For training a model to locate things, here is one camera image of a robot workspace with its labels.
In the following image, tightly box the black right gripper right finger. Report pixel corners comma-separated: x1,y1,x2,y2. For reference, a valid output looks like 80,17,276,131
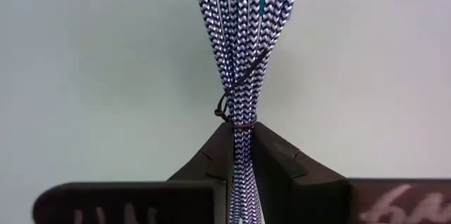
252,121,451,224

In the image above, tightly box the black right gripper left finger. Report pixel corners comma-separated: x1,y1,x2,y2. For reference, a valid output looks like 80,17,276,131
33,121,234,224

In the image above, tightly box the blue braided USB-C cable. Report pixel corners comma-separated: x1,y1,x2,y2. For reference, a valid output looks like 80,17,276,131
190,0,306,224

